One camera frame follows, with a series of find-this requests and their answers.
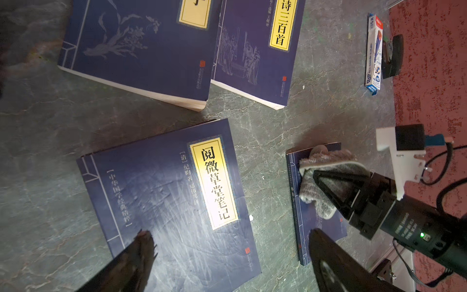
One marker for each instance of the aluminium rail frame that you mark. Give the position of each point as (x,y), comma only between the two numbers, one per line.
(398,274)

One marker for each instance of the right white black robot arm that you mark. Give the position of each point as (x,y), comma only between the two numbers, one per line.
(420,227)

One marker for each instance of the blue book back left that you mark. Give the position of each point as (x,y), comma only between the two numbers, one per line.
(159,49)

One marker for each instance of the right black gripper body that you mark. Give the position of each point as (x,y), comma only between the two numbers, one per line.
(372,204)

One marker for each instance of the purple book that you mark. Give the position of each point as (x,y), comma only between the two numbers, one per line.
(256,49)
(184,188)
(305,216)

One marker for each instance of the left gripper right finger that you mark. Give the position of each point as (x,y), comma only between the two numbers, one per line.
(337,271)

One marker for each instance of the white blue pen box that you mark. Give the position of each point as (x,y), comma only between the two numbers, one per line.
(373,73)

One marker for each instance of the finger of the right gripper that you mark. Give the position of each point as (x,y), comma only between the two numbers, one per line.
(322,177)
(342,198)

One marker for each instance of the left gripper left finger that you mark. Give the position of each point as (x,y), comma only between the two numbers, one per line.
(129,271)

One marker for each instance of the small black device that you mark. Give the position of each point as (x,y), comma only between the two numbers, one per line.
(393,54)

